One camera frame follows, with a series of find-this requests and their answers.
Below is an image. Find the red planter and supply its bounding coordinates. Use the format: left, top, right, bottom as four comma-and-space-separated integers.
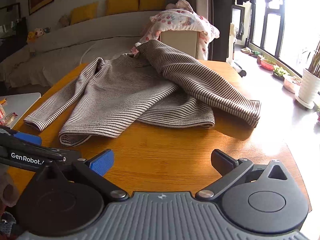
260, 57, 275, 71

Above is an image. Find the white ribbed plant pot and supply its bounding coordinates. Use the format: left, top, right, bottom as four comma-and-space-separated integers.
295, 69, 320, 109

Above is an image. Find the striped knit sweater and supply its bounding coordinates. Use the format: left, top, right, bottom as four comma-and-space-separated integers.
24, 39, 262, 147

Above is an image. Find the yellow cushion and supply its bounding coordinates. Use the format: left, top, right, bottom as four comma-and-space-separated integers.
139, 0, 175, 12
69, 2, 99, 25
105, 0, 140, 16

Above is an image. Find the floral print quilt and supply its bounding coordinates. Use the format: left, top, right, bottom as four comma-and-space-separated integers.
139, 0, 220, 60

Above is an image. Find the white side table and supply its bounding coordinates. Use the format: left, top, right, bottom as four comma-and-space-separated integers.
0, 92, 42, 130

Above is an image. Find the dark glass cabinet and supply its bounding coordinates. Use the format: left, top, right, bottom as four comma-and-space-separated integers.
0, 2, 28, 63

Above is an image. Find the tall green plant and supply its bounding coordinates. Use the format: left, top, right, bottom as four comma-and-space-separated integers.
306, 35, 320, 78

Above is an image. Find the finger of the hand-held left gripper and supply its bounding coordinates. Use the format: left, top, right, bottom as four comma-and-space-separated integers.
0, 127, 42, 147
0, 141, 67, 162

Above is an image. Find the beige box cabinet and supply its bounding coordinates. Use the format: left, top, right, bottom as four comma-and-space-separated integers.
160, 30, 199, 60

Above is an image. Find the grey covered sofa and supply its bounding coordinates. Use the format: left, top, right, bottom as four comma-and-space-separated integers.
0, 10, 160, 90

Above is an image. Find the red white snack packet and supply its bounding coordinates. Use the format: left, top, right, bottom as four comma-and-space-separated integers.
0, 112, 18, 127

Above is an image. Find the blue denim clothing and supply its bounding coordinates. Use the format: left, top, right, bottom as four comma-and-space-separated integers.
0, 211, 17, 235

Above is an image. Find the white upright vacuum cleaner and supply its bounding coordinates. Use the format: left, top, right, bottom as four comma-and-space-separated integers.
226, 22, 247, 77

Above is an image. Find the person's left hand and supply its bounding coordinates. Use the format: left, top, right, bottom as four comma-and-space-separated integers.
0, 166, 20, 207

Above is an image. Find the pink planter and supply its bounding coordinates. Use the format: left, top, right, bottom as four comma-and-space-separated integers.
283, 75, 302, 93

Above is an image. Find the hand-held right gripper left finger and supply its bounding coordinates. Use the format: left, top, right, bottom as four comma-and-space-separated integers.
37, 149, 129, 201

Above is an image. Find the black window frame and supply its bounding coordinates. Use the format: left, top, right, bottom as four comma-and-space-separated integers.
247, 0, 320, 78

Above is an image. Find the dark curtain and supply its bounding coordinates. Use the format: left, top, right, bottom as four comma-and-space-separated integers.
209, 0, 234, 62

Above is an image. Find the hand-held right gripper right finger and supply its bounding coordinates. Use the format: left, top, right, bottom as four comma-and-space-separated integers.
195, 149, 288, 200

